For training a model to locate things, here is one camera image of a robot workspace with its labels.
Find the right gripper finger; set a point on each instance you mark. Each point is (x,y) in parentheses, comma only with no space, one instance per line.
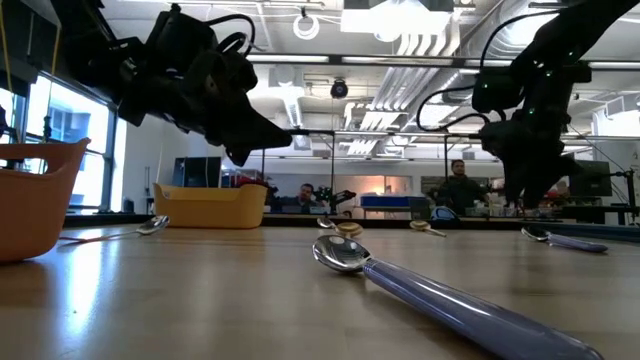
(545,182)
(514,182)

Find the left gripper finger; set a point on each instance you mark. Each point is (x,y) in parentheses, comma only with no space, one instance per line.
(255,127)
(237,152)

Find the gold spoon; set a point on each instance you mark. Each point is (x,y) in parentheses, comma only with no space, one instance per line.
(350,229)
(419,225)

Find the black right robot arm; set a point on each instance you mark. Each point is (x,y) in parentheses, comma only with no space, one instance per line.
(575,30)

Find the black computer monitor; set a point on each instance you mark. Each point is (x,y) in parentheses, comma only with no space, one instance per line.
(597,177)
(200,172)

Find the person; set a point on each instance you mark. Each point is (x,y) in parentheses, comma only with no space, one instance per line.
(460,192)
(305,197)

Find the yellow plastic bin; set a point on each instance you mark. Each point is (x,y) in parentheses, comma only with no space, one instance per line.
(210,207)

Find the blue white ball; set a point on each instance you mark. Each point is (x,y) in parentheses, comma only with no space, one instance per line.
(444,215)

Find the long ceiling light strip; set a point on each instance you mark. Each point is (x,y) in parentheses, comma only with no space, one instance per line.
(400,60)
(290,58)

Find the black ceiling speaker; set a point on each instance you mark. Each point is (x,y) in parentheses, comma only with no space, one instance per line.
(339,89)

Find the blue box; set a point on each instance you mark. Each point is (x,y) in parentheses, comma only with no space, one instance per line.
(390,201)

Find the large window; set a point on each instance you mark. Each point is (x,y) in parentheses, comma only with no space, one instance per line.
(75,120)

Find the white ceiling light panel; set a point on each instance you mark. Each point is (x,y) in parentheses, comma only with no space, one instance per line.
(395,20)

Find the orange plastic bin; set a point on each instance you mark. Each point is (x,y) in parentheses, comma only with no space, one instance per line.
(30,215)

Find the black aluminium table frame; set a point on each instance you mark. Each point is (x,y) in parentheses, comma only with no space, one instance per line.
(290,221)

